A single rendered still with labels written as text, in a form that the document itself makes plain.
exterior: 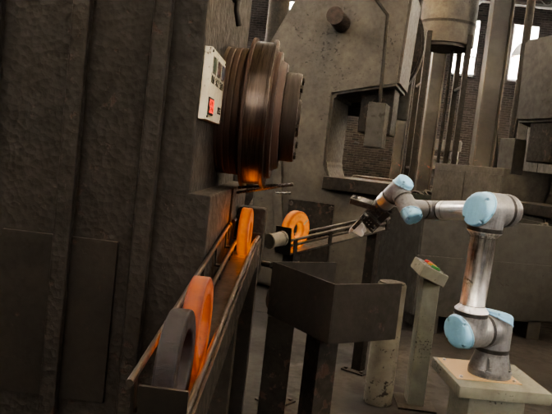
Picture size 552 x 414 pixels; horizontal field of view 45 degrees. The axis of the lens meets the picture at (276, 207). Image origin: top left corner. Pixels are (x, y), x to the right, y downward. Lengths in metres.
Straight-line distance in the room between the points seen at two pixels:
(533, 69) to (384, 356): 3.49
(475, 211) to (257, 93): 0.85
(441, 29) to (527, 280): 6.88
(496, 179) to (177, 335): 5.05
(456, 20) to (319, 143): 6.41
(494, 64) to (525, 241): 6.86
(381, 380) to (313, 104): 2.50
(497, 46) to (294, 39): 6.57
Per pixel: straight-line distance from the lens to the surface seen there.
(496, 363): 2.47
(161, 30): 1.67
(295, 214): 2.59
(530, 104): 5.74
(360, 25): 4.85
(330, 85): 4.81
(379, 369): 2.85
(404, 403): 2.97
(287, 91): 2.00
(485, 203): 2.26
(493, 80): 11.06
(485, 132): 10.98
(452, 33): 10.87
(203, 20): 1.69
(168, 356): 1.01
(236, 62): 2.00
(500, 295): 4.45
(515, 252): 4.44
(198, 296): 1.19
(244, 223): 2.06
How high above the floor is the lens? 0.99
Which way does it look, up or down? 4 degrees down
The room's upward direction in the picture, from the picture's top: 6 degrees clockwise
